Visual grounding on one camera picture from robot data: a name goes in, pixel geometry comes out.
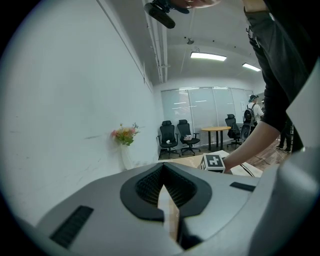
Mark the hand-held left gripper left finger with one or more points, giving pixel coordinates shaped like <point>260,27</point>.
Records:
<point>105,200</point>

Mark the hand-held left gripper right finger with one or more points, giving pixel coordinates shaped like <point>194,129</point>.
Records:
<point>225,197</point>

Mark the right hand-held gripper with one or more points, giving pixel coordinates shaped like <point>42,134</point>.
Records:
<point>213,162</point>

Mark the person's right forearm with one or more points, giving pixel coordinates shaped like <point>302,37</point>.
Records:
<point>250,145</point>

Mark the round wooden table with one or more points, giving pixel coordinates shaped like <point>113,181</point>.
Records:
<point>216,129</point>

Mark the pale floral bundle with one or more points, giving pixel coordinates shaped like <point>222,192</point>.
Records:
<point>187,137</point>

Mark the black office chair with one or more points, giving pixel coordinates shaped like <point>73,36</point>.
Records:
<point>167,133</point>
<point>183,130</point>
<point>233,130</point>

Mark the white vase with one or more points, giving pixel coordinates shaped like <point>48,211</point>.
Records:
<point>126,157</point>

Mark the small white crumpled object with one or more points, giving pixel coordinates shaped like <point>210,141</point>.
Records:
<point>168,142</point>

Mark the frosted glass partition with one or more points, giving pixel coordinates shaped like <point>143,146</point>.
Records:
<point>200,107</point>

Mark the black backpack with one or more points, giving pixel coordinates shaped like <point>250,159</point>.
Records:
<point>248,115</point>

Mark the white paper notice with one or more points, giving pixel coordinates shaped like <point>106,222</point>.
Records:
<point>242,106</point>

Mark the pink and yellow flower bouquet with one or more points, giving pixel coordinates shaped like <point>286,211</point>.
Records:
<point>125,135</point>

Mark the long ceiling light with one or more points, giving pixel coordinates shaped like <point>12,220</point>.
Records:
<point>208,56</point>
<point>251,67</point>

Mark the round ceiling sensor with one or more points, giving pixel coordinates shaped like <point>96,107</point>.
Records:
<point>190,41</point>

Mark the white ceiling pipes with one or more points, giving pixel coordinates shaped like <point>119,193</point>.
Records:
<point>158,50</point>

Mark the person's black t-shirt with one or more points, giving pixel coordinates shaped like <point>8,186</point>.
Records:
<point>280,50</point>

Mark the black head-worn camera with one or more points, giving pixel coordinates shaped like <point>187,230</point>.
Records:
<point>160,13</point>

